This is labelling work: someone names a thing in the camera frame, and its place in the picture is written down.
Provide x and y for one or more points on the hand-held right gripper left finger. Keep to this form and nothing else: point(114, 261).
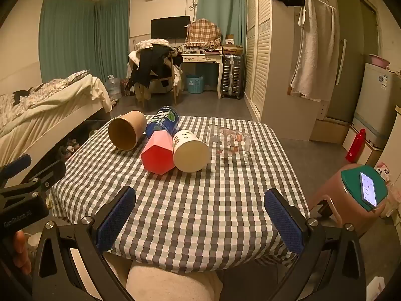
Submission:
point(115, 223)

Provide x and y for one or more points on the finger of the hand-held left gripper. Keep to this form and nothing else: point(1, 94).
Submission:
point(18, 163)
point(51, 171)

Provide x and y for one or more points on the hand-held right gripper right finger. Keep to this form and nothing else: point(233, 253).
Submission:
point(284, 222)

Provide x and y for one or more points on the pink faceted cup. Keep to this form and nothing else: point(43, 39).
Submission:
point(158, 156)

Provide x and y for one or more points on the brown paper cup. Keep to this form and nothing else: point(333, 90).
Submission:
point(125, 133)

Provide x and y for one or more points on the clear printed glass cup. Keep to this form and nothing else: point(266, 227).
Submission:
point(230, 141)

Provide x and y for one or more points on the white paper cup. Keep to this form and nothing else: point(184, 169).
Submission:
point(191, 155)

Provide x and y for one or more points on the person's left hand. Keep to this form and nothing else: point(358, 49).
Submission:
point(22, 250)

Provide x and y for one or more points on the shoes under bed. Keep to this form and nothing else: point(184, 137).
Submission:
point(69, 150)

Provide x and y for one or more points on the brown stool green top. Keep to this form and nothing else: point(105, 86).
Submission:
point(338, 200)

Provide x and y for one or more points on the bed with floral bedding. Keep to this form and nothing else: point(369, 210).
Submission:
point(47, 106)

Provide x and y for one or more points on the green seat pad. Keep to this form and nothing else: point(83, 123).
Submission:
point(351, 185)

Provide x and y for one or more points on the grey checked tablecloth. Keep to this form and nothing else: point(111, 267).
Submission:
point(203, 200)

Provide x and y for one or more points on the smartphone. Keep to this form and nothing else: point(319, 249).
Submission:
point(368, 189)

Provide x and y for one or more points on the clear water jug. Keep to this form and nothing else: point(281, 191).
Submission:
point(113, 87)

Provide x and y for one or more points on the red bottle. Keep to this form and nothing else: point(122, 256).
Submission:
point(355, 147)

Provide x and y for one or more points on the blue drink can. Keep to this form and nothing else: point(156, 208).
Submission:
point(164, 119)

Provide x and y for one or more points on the wide green curtain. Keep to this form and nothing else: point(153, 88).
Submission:
point(67, 40)

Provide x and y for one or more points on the black jacket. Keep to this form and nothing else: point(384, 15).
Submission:
point(150, 64)

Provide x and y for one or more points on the narrow green curtain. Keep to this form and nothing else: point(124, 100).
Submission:
point(112, 34)

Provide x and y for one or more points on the wooden chair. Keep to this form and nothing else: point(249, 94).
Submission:
point(173, 78)

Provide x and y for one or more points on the white fridge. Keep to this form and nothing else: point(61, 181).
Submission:
point(376, 100)

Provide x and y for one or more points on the grey suitcase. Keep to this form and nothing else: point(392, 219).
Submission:
point(232, 75)

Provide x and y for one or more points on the blue plastic basket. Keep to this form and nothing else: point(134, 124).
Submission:
point(194, 84)

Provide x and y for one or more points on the white louvred wardrobe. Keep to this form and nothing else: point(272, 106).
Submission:
point(266, 62)

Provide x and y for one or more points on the white towel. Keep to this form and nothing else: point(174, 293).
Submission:
point(316, 50)

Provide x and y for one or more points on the cardboard box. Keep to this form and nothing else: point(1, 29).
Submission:
point(232, 50)

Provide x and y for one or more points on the glass sliding door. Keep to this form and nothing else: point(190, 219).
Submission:
point(354, 53)

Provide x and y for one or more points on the white dressing desk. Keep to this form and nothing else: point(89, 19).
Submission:
point(200, 59)

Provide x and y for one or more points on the black television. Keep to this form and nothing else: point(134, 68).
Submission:
point(170, 27)

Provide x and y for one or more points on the pink basin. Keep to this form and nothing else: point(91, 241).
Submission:
point(379, 60)

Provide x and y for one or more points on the plaid cloth cover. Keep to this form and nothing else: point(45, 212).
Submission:
point(203, 31)

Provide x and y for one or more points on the blue-green curtain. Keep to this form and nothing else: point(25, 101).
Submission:
point(219, 3)

